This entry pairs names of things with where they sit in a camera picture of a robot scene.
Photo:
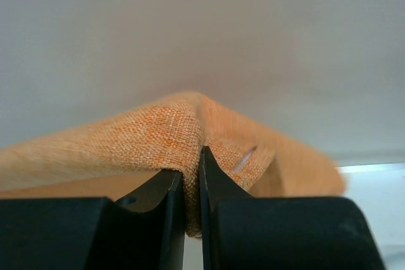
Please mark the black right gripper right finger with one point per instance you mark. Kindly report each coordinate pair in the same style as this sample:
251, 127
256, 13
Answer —
240, 231

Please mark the orange cloth placemat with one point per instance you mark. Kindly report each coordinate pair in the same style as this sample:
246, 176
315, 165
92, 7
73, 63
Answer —
109, 156

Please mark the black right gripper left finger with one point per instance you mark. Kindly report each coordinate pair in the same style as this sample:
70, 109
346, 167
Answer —
142, 230

